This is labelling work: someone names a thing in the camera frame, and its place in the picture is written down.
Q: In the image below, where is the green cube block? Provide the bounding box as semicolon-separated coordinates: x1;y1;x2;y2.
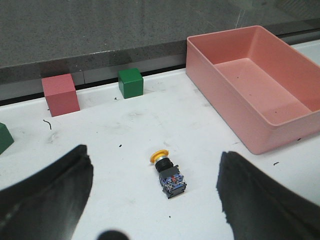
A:
118;68;144;99

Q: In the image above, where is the pink plastic bin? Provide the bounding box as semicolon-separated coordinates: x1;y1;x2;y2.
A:
185;25;320;155

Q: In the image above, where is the grey stone counter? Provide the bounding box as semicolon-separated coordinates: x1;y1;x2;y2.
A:
0;0;320;100

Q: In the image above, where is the yellow push button switch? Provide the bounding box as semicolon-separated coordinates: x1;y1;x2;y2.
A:
149;149;187;199

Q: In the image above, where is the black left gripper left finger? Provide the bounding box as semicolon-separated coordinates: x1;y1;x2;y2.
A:
0;145;94;240

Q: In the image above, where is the pink cube block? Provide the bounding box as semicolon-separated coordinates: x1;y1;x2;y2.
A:
41;73;80;117

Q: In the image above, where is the green block at left edge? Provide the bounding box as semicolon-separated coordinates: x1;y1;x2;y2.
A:
0;123;14;154

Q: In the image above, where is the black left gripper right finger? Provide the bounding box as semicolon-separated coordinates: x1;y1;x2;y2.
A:
216;151;320;240

